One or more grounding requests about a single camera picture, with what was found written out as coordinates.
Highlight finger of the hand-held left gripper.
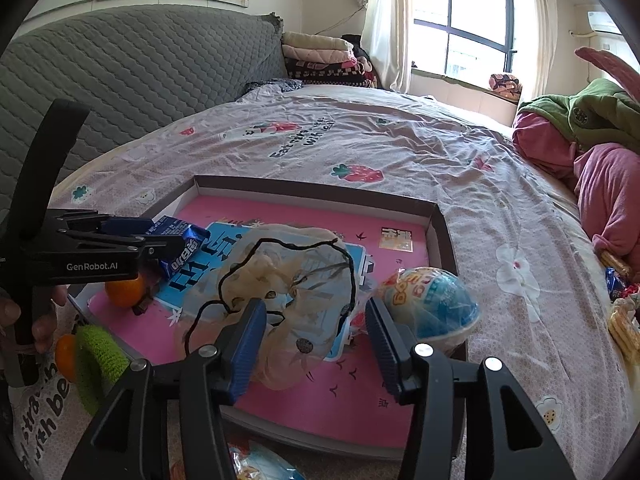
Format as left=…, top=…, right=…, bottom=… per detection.
left=47, top=234, right=187, bottom=266
left=47, top=208, right=157, bottom=239

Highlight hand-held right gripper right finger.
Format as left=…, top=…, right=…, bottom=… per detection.
left=365, top=296, right=561, bottom=480

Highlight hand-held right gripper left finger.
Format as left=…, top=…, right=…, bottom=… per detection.
left=60, top=297, right=268, bottom=480

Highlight blue snack packet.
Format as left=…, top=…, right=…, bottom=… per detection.
left=147, top=216, right=211, bottom=281

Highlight orange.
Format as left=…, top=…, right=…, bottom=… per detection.
left=55, top=335, right=79, bottom=383
left=105, top=274, right=149, bottom=309

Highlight blue pink egg toy packet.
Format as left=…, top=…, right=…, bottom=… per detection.
left=377, top=266, right=481, bottom=350
left=227, top=440, right=307, bottom=480

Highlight green fuzzy ring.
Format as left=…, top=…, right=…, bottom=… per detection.
left=74, top=324, right=132, bottom=417

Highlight pink-lined cardboard box lid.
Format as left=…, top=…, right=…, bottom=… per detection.
left=65, top=175, right=468, bottom=461

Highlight person's left hand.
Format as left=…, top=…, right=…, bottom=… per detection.
left=0, top=285, right=68, bottom=356

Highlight grey quilted headboard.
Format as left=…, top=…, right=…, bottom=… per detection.
left=0, top=4, right=288, bottom=211

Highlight dark patterned cloth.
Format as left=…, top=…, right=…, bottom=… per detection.
left=242, top=77, right=303, bottom=97

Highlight small blue packet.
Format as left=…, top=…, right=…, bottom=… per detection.
left=605, top=267, right=628, bottom=301

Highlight snack packets beside quilts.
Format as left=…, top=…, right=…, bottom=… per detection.
left=607, top=300, right=640, bottom=366

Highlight dark checkered folded blanket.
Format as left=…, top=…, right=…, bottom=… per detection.
left=285, top=57, right=376, bottom=87

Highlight orange biscuit packet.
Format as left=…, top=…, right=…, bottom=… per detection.
left=600, top=250, right=631, bottom=272

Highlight pink folded blanket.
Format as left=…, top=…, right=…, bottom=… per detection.
left=282, top=45, right=358, bottom=64

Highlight beige folded blanket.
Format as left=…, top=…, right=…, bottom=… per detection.
left=281, top=31, right=356, bottom=54

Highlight pink quilt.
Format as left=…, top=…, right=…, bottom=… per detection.
left=512, top=112, right=640, bottom=281

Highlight black cloth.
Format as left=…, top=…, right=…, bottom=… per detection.
left=341, top=34, right=373, bottom=61

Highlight floral folded cloth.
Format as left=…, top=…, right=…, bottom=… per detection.
left=489, top=72, right=523, bottom=98

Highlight green blanket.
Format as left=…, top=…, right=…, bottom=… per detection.
left=517, top=77, right=640, bottom=153

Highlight cream curtain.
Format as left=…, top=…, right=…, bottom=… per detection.
left=522, top=0, right=558, bottom=101
left=360, top=0, right=413, bottom=93

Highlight black framed window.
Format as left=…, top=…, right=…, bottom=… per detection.
left=412, top=0, right=518, bottom=78

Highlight pink quilted cushion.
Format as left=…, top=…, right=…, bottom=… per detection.
left=575, top=46, right=640, bottom=79

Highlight white air conditioner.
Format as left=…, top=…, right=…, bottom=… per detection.
left=586, top=10, right=626, bottom=36

